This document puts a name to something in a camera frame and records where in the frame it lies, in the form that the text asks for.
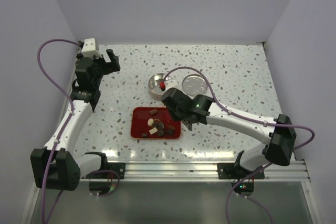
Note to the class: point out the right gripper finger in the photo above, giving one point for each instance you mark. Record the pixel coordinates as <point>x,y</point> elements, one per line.
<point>188,125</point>
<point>175,115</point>

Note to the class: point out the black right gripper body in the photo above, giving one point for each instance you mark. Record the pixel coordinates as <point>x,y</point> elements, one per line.
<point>181,114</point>

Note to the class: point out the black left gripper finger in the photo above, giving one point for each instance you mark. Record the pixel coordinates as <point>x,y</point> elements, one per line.
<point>111,55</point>
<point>110,67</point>

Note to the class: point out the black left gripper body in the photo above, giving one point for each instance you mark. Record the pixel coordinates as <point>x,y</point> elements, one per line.
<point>99,64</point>

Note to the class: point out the brown rectangular chocolate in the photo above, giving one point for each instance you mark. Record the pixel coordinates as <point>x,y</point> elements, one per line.
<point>153,112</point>

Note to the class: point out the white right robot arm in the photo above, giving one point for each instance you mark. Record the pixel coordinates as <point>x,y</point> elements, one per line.
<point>276,136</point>

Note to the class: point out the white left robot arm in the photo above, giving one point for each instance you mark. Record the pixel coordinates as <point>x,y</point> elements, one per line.
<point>54,166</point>

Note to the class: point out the dark ridged chocolate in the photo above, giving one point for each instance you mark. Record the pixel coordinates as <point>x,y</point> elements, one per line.
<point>168,131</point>

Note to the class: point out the dark teardrop chocolate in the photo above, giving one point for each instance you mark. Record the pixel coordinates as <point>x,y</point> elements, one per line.
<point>158,128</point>

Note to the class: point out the dark striped centre chocolate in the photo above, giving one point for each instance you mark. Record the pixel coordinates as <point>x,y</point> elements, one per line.
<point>157,122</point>

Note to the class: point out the dark oval chocolate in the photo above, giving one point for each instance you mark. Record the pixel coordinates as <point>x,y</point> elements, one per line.
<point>160,133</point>

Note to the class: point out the white round chocolate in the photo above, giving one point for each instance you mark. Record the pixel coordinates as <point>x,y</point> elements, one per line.
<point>150,122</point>

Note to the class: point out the white rectangular chocolate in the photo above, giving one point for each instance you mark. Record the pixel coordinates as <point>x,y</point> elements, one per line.
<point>153,131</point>

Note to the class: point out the round metal tin lid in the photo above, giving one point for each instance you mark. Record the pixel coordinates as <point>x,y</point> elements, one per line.
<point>194,85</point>

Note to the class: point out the red rectangular tray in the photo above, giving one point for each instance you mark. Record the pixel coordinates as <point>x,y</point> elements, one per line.
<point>139,124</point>

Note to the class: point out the round metal tin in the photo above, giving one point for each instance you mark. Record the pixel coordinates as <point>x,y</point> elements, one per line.
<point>154,85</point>

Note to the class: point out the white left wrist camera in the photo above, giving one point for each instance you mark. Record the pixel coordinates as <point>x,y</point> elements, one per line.
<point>90,48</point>

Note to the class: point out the black right base bracket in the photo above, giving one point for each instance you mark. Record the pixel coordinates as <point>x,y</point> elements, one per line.
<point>228,171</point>

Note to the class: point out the black base bracket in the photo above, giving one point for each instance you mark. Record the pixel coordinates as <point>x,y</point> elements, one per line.
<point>228,171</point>
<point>118,167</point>

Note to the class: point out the aluminium mounting rail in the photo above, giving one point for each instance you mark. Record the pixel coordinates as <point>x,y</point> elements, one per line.
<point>206,171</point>

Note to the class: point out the black left base bracket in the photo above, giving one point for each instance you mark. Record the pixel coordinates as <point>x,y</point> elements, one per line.
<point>118,167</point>

